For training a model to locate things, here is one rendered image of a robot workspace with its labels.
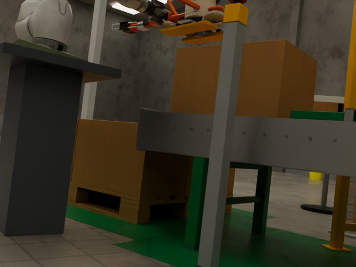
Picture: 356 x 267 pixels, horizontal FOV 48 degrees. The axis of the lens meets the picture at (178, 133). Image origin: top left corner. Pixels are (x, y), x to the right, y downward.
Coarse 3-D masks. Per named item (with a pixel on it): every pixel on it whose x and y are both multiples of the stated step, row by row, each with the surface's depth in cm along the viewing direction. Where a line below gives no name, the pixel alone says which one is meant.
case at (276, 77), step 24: (192, 48) 203; (216, 48) 194; (264, 48) 178; (288, 48) 175; (192, 72) 202; (216, 72) 193; (240, 72) 185; (264, 72) 177; (288, 72) 177; (312, 72) 198; (192, 96) 200; (240, 96) 183; (264, 96) 176; (288, 96) 178; (312, 96) 201
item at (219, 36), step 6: (216, 30) 231; (192, 36) 240; (204, 36) 232; (210, 36) 229; (216, 36) 228; (222, 36) 227; (186, 42) 246; (192, 42) 245; (198, 42) 244; (204, 42) 243
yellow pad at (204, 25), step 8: (176, 24) 226; (184, 24) 217; (192, 24) 213; (200, 24) 210; (208, 24) 209; (160, 32) 230; (168, 32) 228; (176, 32) 227; (184, 32) 226; (192, 32) 225
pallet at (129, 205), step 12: (72, 192) 251; (84, 192) 253; (96, 192) 306; (108, 192) 231; (72, 204) 250; (84, 204) 246; (120, 204) 224; (132, 204) 219; (144, 204) 219; (156, 204) 279; (168, 204) 258; (180, 204) 252; (228, 204) 291; (120, 216) 224; (132, 216) 218; (144, 216) 220; (180, 216) 251
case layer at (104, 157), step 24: (96, 120) 244; (96, 144) 242; (120, 144) 229; (72, 168) 254; (96, 168) 240; (120, 168) 227; (144, 168) 218; (168, 168) 234; (120, 192) 226; (144, 192) 219; (168, 192) 236
